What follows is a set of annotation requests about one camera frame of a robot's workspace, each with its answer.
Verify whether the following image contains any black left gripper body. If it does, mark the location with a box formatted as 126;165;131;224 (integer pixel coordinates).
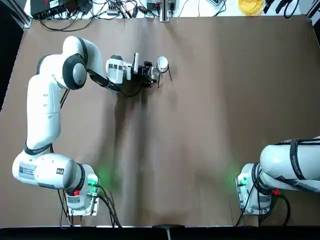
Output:
138;61;151;87

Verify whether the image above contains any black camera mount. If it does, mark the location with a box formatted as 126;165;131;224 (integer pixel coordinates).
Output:
151;223;186;240

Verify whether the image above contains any aluminium corner post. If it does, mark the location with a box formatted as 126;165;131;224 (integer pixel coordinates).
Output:
305;0;320;26
14;4;33;29

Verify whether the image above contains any black metal tripod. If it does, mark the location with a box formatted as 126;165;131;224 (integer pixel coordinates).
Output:
155;62;174;89

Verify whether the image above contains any white porcelain crucible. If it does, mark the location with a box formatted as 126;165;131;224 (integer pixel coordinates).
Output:
156;56;169;74

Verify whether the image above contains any black box with red logo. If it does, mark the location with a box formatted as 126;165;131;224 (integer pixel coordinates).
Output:
29;0;68;19

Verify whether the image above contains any black base cable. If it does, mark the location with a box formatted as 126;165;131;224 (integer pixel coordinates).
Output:
273;191;292;227

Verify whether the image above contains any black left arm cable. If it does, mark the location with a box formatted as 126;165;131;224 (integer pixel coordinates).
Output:
86;69;142;98

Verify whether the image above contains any yellow bag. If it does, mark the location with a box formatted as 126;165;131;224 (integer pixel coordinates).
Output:
237;0;265;15

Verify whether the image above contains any grey electronic device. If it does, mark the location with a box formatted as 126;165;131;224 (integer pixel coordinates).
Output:
145;0;180;13

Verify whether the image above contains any aluminium camera post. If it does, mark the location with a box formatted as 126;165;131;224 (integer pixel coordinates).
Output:
159;0;171;23

